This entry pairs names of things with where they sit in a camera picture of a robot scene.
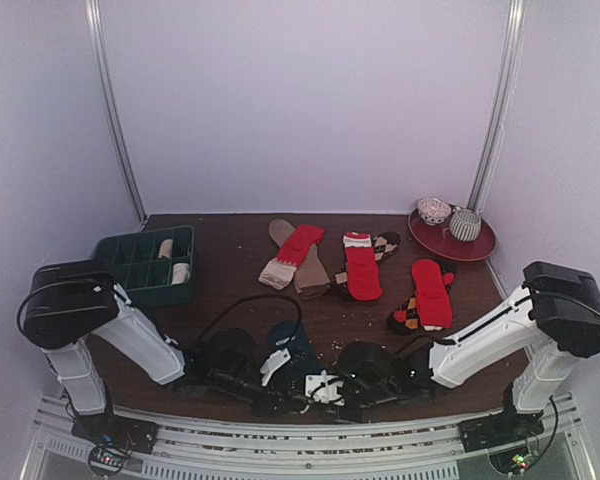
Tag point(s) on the aluminium front rail frame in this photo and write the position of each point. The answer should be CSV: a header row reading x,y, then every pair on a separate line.
x,y
189,448

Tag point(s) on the striped grey cup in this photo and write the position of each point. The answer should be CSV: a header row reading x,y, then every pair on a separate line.
x,y
465,225

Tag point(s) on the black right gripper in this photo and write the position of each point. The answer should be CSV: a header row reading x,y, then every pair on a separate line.
x,y
348,407

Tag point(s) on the red sock right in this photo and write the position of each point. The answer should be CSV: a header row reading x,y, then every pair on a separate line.
x,y
431,294

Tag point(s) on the red cream sock left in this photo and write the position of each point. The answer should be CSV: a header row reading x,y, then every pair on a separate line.
x,y
279,271

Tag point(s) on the dark teal sock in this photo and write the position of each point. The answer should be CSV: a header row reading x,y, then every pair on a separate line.
x,y
295,345

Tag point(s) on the orange brown argyle sock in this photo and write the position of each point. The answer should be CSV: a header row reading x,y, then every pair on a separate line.
x,y
404,320

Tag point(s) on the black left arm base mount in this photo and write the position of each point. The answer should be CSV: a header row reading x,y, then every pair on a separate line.
x,y
111,430

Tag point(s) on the aluminium corner post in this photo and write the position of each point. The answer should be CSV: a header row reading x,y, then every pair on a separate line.
x,y
98,41
504,91

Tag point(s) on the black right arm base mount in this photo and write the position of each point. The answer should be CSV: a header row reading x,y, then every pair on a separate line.
x,y
498,429

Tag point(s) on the cream brown striped sock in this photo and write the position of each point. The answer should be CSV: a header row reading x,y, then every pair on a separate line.
x,y
181,273

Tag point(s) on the right aluminium corner post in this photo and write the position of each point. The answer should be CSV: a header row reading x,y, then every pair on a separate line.
x,y
504,91

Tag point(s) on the patterned small bowl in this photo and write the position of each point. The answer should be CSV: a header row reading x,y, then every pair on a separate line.
x,y
433,211

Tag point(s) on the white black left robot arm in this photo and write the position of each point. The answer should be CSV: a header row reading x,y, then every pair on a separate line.
x,y
69,302

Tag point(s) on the tan beige sock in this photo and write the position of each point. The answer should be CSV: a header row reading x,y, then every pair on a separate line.
x,y
310,279

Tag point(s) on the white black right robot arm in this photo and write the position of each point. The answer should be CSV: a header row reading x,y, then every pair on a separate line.
x,y
556,311

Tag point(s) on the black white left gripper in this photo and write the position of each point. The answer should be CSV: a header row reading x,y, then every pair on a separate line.
x,y
269,405

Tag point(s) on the rolled beige sock in tray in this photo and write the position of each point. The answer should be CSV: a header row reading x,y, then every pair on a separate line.
x,y
165,250

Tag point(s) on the red sock middle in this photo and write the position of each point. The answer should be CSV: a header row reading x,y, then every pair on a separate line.
x,y
362,269

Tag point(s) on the green compartment organizer tray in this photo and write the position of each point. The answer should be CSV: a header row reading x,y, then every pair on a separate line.
x,y
132,259

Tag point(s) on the left aluminium corner post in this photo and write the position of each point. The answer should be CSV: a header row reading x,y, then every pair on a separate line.
x,y
98,41

